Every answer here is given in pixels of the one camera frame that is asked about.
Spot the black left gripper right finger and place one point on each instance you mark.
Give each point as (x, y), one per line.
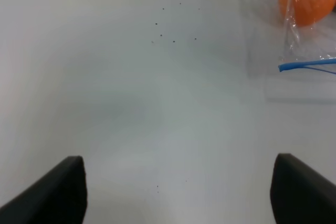
(299, 194)

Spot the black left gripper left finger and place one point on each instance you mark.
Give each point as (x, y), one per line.
(60, 196)

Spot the clear blue-zip plastic bag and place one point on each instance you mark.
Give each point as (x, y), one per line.
(296, 64)

